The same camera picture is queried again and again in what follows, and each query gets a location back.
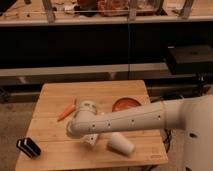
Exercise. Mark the black whiteboard eraser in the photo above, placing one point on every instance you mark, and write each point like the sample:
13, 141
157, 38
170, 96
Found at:
28, 147

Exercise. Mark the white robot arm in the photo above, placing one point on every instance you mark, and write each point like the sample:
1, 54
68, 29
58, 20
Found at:
193, 115

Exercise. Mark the orange round plate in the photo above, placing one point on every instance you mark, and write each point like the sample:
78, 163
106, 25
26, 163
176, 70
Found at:
125, 103

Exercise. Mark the orange carrot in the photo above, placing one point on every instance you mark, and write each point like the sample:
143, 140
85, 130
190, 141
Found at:
71, 108

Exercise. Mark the white plastic bottle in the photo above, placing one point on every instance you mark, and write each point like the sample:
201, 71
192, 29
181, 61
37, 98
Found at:
90, 139

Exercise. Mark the white paper cup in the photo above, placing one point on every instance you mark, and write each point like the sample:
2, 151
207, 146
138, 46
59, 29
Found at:
121, 144

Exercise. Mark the black box on right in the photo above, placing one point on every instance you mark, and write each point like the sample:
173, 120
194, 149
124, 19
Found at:
190, 59

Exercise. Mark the wooden shelf with clutter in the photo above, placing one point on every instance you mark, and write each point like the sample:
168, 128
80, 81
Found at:
90, 12

